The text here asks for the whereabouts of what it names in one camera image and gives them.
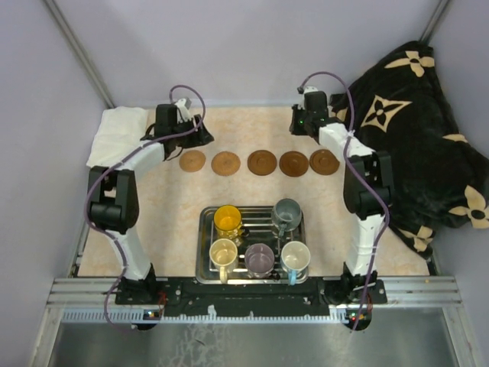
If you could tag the dark wooden coaster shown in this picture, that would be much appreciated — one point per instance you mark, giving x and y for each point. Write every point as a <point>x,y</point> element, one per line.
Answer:
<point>294,164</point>
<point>262,162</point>
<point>323,162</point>

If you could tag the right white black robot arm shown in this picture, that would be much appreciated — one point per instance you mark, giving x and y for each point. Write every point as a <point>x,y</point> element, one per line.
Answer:
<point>368,187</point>

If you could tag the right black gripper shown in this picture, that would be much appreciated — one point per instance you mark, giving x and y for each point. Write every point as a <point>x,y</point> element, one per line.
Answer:
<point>294,129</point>

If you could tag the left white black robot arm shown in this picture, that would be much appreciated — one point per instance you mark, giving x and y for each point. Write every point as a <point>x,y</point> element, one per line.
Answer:
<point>112,205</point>

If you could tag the woven rattan coaster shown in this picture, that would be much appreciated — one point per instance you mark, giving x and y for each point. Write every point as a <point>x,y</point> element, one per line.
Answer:
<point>225,163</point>
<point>192,161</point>

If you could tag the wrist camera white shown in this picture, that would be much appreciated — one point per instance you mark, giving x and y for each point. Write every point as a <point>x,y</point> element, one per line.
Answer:
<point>183,112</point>
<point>303,91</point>

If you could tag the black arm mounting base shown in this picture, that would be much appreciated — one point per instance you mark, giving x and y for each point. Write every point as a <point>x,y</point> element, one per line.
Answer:
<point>187,297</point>

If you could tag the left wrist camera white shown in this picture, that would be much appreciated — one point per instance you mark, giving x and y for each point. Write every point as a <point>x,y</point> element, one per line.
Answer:
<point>183,112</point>

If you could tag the white mug blue handle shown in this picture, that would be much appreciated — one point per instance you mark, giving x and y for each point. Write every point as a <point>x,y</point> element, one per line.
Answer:
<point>294,259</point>

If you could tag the aluminium frame rail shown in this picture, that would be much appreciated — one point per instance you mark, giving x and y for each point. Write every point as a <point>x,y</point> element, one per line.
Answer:
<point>89,300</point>

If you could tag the purple ceramic mug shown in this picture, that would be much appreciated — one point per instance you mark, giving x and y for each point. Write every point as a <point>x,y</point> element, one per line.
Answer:
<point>259,260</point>

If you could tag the cream ceramic mug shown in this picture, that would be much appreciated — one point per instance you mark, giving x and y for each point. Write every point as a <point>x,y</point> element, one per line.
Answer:
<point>223,254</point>

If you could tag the grey ceramic mug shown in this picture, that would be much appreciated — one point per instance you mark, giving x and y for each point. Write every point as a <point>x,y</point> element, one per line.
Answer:
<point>286,216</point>

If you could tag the black floral blanket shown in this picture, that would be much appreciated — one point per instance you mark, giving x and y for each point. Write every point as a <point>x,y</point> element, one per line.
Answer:
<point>398,106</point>

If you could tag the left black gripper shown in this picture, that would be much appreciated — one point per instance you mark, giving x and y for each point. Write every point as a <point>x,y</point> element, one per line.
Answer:
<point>201,137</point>

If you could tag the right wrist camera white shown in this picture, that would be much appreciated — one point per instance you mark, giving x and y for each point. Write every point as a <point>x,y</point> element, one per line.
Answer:
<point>303,91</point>

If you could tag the white folded towel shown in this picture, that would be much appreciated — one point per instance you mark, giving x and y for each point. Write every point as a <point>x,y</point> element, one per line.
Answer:
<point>119,133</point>

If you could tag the yellow glass cup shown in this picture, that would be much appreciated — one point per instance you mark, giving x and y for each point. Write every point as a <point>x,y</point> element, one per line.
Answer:
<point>228,222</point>

